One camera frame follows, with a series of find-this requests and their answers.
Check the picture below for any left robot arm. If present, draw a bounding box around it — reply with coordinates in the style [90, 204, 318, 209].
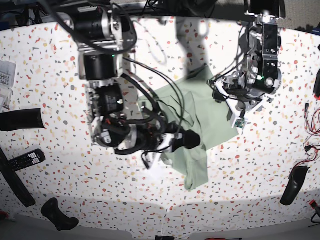
[209, 0, 286, 118]

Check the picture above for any black cylinder roll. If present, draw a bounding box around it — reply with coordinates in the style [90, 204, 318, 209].
[0, 108, 45, 132]

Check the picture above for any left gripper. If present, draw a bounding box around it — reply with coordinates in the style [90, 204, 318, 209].
[208, 72, 265, 117]

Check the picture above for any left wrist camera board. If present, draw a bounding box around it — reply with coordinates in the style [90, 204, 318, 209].
[230, 113, 248, 130]

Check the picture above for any light green T-shirt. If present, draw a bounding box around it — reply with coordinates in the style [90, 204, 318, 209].
[147, 66, 238, 191]

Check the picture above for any black game controller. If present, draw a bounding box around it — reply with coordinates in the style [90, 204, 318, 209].
[41, 197, 80, 231]

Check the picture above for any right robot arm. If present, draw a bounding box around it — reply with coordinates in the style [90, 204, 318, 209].
[70, 0, 187, 169]

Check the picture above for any black TV remote control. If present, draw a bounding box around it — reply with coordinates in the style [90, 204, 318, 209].
[8, 148, 46, 172]

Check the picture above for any long black bar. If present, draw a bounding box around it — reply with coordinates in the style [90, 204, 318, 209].
[0, 149, 36, 208]

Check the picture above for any red and black wire bundle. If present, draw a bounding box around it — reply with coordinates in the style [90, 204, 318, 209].
[292, 102, 320, 173]

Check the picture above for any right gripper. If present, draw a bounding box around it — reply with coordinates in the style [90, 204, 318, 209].
[113, 122, 184, 170]

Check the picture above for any black curved handle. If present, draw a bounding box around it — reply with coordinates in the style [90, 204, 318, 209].
[280, 166, 310, 206]

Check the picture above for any small red clip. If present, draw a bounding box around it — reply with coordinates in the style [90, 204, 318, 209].
[309, 200, 318, 209]

